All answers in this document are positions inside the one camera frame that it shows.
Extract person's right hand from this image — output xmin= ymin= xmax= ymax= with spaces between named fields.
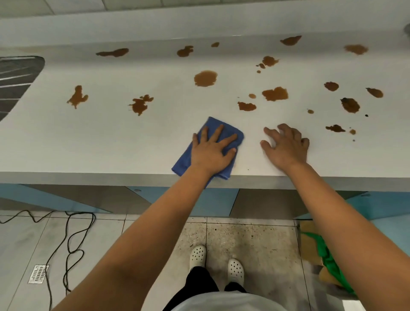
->
xmin=260 ymin=123 xmax=310 ymax=174

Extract person's left hand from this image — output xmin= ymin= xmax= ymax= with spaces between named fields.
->
xmin=191 ymin=124 xmax=238 ymax=177

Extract blue cleaning cloth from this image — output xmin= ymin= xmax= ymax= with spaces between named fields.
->
xmin=171 ymin=117 xmax=245 ymax=189

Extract person's left forearm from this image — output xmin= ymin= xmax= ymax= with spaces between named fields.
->
xmin=51 ymin=165 xmax=219 ymax=311

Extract person's right forearm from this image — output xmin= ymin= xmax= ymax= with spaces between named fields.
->
xmin=285 ymin=162 xmax=410 ymax=311

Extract blue grey cabinet front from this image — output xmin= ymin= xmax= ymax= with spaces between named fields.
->
xmin=0 ymin=183 xmax=410 ymax=232

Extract group of brown liquid stains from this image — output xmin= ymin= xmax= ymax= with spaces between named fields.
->
xmin=67 ymin=35 xmax=384 ymax=142

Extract brown cardboard box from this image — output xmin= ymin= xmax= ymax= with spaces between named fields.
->
xmin=299 ymin=220 xmax=359 ymax=301

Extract person's white left shoe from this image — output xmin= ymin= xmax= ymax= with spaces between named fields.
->
xmin=190 ymin=245 xmax=207 ymax=271

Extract person's white shoe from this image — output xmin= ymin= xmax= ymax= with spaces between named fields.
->
xmin=227 ymin=258 xmax=245 ymax=285
xmin=190 ymin=245 xmax=207 ymax=271

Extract person's white right shoe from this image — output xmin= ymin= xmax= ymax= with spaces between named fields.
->
xmin=227 ymin=258 xmax=245 ymax=285

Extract green cloth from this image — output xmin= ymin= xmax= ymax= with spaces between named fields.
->
xmin=302 ymin=232 xmax=357 ymax=295

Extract person's black trousers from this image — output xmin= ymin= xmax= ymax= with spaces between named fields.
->
xmin=163 ymin=266 xmax=247 ymax=311

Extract person's white shirt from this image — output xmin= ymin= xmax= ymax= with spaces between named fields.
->
xmin=171 ymin=290 xmax=289 ymax=311

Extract dark metal sink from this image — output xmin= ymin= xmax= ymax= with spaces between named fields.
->
xmin=0 ymin=56 xmax=45 ymax=122

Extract metal floor drain grate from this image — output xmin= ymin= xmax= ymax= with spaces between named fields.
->
xmin=28 ymin=265 xmax=50 ymax=285

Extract black cable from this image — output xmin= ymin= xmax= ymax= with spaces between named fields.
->
xmin=0 ymin=210 xmax=97 ymax=311

